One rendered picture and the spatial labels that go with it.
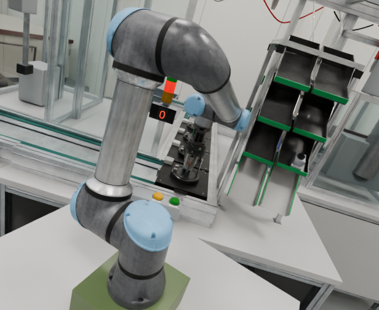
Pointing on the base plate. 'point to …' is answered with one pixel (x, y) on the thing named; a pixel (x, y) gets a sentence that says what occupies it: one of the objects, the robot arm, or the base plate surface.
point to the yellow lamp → (167, 97)
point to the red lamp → (170, 87)
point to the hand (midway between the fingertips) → (188, 165)
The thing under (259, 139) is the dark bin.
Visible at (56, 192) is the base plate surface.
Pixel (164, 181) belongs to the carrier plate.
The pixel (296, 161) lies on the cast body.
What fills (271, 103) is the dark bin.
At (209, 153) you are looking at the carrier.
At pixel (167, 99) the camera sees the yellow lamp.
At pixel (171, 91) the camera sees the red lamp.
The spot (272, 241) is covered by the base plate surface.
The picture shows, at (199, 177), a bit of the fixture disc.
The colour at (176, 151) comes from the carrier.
